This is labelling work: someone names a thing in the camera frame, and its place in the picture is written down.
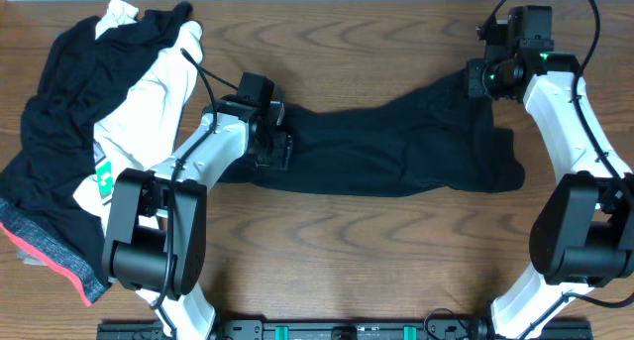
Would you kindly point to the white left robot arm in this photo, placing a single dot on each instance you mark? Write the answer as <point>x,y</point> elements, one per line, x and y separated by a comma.
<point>155,239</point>

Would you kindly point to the grey garment with red trim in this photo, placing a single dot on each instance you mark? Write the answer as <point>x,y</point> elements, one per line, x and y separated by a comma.
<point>71,250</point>

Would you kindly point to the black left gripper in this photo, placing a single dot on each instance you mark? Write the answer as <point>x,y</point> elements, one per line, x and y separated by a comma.
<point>281,156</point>

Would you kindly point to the black t-shirt with logo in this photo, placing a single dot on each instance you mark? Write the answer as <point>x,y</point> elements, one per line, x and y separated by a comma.
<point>431,137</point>

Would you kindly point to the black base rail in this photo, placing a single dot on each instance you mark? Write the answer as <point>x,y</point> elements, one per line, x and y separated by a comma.
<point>434,328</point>

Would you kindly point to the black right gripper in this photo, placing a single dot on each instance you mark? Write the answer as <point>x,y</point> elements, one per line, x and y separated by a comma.
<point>474,86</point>

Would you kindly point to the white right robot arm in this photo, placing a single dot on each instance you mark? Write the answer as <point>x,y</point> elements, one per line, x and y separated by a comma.
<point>583,237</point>

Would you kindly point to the white t-shirt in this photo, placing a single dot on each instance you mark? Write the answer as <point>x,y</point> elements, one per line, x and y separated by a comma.
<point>140,133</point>

